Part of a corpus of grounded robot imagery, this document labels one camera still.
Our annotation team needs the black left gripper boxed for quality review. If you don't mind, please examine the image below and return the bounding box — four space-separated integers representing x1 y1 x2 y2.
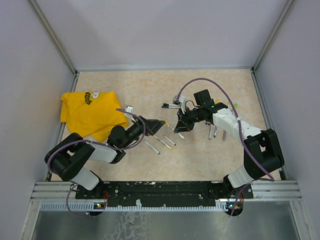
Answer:
121 114 165 149

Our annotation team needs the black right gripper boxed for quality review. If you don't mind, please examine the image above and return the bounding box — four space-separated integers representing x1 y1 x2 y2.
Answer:
174 105 204 133

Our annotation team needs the yellow capped clear pen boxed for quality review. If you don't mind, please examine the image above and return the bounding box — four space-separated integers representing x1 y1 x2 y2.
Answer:
166 123 186 140

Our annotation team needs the blue eraser-cap white marker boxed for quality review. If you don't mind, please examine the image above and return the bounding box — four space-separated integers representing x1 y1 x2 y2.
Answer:
163 134 176 146

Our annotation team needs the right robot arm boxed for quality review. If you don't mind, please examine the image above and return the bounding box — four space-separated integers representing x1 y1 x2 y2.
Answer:
173 89 284 198

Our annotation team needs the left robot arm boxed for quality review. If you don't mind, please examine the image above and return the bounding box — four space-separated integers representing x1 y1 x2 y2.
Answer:
44 116 165 199

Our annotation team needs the dark blue capped marker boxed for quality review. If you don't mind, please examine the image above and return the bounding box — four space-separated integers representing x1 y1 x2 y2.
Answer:
161 105 180 109

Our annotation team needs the black eraser-cap white marker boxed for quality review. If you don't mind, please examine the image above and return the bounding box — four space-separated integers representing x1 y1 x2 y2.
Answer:
162 103 176 108

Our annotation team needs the dark green capped marker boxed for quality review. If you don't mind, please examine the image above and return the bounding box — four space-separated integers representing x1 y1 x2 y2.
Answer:
213 126 218 138

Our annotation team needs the purple grey marker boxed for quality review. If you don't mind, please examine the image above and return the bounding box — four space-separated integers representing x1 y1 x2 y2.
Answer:
222 130 227 141

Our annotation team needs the yellow t-shirt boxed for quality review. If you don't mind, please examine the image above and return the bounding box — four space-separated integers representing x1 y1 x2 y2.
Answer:
60 91 129 142

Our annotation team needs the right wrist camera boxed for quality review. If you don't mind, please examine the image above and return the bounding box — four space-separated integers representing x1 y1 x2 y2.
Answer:
172 95 187 113

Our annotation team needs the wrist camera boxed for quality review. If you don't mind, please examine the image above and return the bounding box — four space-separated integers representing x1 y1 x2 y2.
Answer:
124 105 134 114
172 95 187 113

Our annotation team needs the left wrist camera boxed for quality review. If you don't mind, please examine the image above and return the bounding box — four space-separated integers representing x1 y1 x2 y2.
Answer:
124 105 134 114

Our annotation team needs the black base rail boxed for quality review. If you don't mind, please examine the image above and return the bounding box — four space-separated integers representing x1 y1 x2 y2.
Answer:
75 181 242 208

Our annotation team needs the left corner aluminium post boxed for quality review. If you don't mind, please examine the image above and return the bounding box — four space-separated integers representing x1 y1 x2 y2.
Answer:
27 0 78 76

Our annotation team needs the corner aluminium post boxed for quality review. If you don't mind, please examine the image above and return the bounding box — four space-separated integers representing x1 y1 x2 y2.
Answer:
27 0 78 76
251 0 296 73

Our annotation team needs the white cable duct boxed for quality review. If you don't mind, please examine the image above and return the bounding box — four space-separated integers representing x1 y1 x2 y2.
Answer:
39 201 236 212

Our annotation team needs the right corner aluminium post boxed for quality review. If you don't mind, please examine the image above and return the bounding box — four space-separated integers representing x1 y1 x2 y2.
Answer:
251 0 296 73

